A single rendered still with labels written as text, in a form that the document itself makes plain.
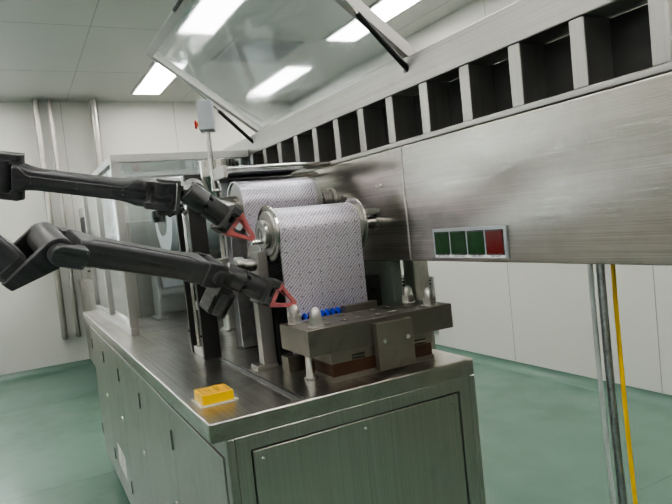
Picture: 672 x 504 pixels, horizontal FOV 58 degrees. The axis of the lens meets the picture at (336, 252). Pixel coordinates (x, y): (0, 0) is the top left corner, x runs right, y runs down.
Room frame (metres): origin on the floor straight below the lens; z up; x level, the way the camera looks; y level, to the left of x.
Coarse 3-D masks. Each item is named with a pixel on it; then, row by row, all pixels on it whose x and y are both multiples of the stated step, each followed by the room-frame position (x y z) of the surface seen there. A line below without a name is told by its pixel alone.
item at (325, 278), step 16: (288, 256) 1.52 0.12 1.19; (304, 256) 1.54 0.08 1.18; (320, 256) 1.56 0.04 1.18; (336, 256) 1.58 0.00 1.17; (352, 256) 1.60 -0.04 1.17; (288, 272) 1.52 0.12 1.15; (304, 272) 1.54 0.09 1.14; (320, 272) 1.56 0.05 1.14; (336, 272) 1.58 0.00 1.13; (352, 272) 1.60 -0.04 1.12; (288, 288) 1.51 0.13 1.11; (304, 288) 1.53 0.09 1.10; (320, 288) 1.55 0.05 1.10; (336, 288) 1.58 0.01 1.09; (352, 288) 1.60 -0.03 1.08; (304, 304) 1.53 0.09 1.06; (320, 304) 1.55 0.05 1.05; (336, 304) 1.57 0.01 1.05
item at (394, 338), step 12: (372, 324) 1.39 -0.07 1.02; (384, 324) 1.38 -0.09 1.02; (396, 324) 1.40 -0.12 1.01; (408, 324) 1.41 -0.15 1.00; (384, 336) 1.38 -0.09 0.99; (396, 336) 1.40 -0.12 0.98; (408, 336) 1.41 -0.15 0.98; (384, 348) 1.38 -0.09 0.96; (396, 348) 1.40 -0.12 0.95; (408, 348) 1.41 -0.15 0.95; (384, 360) 1.38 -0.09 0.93; (396, 360) 1.39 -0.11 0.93; (408, 360) 1.41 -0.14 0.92
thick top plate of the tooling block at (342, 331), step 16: (400, 304) 1.58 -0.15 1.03; (416, 304) 1.54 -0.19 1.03; (448, 304) 1.50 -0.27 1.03; (304, 320) 1.47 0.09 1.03; (336, 320) 1.42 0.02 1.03; (352, 320) 1.40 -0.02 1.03; (368, 320) 1.39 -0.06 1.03; (384, 320) 1.41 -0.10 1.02; (416, 320) 1.45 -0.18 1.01; (432, 320) 1.47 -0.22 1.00; (448, 320) 1.49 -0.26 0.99; (288, 336) 1.41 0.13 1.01; (304, 336) 1.33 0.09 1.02; (320, 336) 1.33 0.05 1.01; (336, 336) 1.35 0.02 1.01; (352, 336) 1.37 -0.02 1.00; (368, 336) 1.39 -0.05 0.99; (304, 352) 1.34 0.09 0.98; (320, 352) 1.33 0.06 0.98; (336, 352) 1.35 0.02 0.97
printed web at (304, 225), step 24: (240, 192) 1.73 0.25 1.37; (264, 192) 1.76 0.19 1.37; (288, 192) 1.79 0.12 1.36; (312, 192) 1.82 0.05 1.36; (288, 216) 1.54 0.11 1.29; (312, 216) 1.56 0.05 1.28; (336, 216) 1.59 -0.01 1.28; (240, 240) 1.86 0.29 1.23; (288, 240) 1.52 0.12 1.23; (312, 240) 1.55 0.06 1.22; (336, 240) 1.58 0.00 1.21; (360, 240) 1.62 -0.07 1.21; (240, 312) 1.85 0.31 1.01
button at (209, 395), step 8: (224, 384) 1.35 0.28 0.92; (200, 392) 1.30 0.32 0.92; (208, 392) 1.29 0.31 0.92; (216, 392) 1.28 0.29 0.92; (224, 392) 1.29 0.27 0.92; (232, 392) 1.30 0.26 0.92; (200, 400) 1.28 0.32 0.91; (208, 400) 1.27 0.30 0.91; (216, 400) 1.28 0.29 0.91; (224, 400) 1.29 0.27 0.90
